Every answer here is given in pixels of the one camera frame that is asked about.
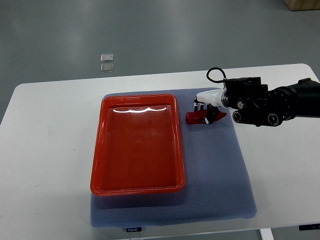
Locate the white table leg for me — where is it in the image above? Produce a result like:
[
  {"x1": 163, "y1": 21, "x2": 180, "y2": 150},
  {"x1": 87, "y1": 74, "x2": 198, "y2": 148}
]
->
[{"x1": 259, "y1": 228, "x2": 274, "y2": 240}]

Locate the red plastic tray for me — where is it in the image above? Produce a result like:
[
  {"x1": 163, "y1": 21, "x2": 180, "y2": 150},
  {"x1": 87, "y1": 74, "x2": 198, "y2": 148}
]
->
[{"x1": 90, "y1": 94, "x2": 186, "y2": 197}]

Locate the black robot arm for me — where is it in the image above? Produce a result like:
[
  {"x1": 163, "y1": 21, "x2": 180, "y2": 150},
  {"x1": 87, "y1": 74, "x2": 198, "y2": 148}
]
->
[{"x1": 220, "y1": 76, "x2": 320, "y2": 127}]

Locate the black mat label tag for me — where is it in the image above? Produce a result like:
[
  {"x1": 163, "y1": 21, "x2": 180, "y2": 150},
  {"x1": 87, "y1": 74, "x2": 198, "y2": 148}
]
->
[{"x1": 126, "y1": 227, "x2": 142, "y2": 233}]

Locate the wooden box corner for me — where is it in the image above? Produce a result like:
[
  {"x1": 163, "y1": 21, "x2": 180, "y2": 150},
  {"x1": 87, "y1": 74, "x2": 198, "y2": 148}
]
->
[{"x1": 284, "y1": 0, "x2": 320, "y2": 11}]

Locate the upper metal floor plate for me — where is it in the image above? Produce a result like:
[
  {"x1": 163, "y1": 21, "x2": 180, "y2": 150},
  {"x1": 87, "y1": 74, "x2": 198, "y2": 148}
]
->
[{"x1": 100, "y1": 53, "x2": 114, "y2": 63}]

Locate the red pepper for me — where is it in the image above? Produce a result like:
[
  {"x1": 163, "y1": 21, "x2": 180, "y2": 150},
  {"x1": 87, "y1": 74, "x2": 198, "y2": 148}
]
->
[{"x1": 185, "y1": 109, "x2": 227, "y2": 125}]

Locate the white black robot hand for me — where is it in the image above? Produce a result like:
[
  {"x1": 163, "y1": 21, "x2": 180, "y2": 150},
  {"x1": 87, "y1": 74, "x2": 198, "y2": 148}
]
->
[{"x1": 193, "y1": 89, "x2": 227, "y2": 125}]

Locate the blue-grey mesh mat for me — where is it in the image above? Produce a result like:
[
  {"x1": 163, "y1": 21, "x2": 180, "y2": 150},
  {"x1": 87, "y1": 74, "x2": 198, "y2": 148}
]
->
[{"x1": 90, "y1": 88, "x2": 257, "y2": 228}]

